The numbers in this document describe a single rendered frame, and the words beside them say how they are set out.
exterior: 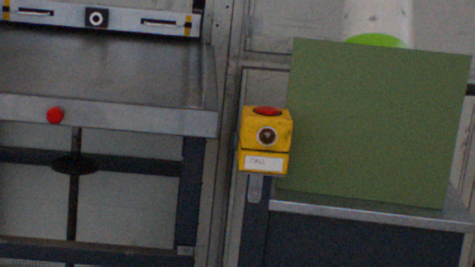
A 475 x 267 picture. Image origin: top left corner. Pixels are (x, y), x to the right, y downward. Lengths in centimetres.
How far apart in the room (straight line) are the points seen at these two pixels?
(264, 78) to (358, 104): 84
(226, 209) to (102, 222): 35
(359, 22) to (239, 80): 76
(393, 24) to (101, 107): 56
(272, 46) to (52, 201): 74
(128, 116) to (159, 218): 83
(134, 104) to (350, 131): 41
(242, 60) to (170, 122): 70
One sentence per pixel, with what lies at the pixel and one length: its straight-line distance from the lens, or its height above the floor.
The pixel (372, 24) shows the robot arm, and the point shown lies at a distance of 167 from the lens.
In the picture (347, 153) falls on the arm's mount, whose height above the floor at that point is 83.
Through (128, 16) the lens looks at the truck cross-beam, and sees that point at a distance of 235.
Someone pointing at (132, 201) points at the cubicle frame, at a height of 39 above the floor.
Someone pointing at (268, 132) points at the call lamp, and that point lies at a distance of 146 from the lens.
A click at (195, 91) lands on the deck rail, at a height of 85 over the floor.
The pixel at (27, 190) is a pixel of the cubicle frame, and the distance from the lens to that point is 250.
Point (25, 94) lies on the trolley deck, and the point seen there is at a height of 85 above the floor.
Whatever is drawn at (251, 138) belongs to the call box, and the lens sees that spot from 147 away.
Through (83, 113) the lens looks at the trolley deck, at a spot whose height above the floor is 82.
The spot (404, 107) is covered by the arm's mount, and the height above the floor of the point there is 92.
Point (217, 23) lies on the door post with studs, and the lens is 235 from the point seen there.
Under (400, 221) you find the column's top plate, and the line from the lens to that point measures 156.
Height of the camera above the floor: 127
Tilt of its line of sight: 17 degrees down
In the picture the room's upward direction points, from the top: 5 degrees clockwise
